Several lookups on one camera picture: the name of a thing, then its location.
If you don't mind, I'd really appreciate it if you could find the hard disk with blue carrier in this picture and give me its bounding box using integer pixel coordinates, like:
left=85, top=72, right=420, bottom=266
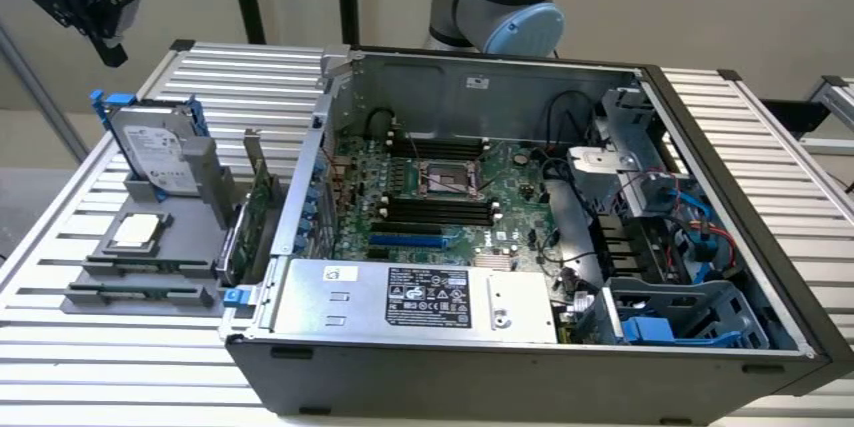
left=88, top=90, right=212, bottom=201

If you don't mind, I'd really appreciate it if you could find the grey-blue disk bay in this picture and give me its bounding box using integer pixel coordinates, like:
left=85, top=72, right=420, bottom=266
left=602, top=275, right=772, bottom=350

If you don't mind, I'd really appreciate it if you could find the silver CPU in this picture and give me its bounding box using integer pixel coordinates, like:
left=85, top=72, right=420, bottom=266
left=108, top=213, right=173, bottom=250

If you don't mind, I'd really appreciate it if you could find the grey parts rack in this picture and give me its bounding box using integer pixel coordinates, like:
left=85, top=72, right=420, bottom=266
left=59, top=135, right=236, bottom=319

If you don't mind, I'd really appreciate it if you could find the green graphics card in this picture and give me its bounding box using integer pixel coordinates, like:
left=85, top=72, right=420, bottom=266
left=217, top=128, right=283, bottom=289

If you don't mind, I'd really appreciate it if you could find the green RAM stick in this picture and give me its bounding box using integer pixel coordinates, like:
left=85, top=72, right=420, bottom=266
left=84, top=255, right=219, bottom=274
left=68, top=282, right=219, bottom=302

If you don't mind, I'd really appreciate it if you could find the black RAM slot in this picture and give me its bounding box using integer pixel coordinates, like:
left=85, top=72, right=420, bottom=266
left=389, top=133, right=482, bottom=142
left=383, top=216, right=500, bottom=228
left=384, top=203, right=499, bottom=214
left=383, top=210, right=500, bottom=221
left=389, top=139, right=482, bottom=148
left=384, top=196, right=499, bottom=207

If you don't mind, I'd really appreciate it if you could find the blue case latch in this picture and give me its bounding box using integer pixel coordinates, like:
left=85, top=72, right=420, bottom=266
left=221, top=285, right=253, bottom=309

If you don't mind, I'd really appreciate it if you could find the CPU socket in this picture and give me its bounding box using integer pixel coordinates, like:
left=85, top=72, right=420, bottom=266
left=411, top=158, right=487, bottom=199

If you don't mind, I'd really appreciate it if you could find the black expansion slot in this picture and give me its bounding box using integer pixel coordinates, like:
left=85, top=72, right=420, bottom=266
left=368, top=220, right=447, bottom=238

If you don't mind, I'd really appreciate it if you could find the blue expansion slot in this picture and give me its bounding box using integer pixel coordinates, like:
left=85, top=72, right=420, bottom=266
left=368, top=233, right=447, bottom=251

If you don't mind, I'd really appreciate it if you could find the silver power supply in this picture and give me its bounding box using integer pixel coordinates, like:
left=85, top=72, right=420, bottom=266
left=264, top=258, right=560, bottom=345

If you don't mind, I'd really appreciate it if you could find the green motherboard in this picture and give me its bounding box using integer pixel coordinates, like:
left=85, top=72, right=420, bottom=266
left=317, top=134, right=606, bottom=301

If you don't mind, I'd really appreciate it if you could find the small copper heat sink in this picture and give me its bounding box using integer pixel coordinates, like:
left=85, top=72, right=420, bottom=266
left=475, top=253, right=520, bottom=272

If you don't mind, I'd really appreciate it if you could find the metal drive cage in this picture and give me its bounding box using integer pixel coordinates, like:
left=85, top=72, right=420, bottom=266
left=564, top=88, right=692, bottom=221

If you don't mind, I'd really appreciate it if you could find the black open PC case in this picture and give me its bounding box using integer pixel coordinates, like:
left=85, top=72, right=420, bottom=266
left=221, top=43, right=836, bottom=419

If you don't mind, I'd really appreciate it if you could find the blue bay clip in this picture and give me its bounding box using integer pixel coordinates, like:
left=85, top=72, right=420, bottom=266
left=620, top=315, right=676, bottom=347

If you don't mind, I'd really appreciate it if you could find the aluminium slat side table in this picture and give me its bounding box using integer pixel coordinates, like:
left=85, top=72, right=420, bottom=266
left=796, top=74, right=854, bottom=154

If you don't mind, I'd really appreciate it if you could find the short black wire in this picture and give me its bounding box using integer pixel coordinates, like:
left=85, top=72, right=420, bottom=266
left=363, top=106, right=396, bottom=144

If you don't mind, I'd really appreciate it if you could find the black looped wire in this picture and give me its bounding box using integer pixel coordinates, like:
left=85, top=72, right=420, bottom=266
left=540, top=90, right=596, bottom=149

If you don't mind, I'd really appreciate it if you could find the blue data wire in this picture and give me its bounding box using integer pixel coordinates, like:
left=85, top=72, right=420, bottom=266
left=656, top=174, right=722, bottom=276

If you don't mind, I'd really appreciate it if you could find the red wire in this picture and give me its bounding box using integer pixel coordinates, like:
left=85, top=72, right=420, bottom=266
left=691, top=219, right=736, bottom=251

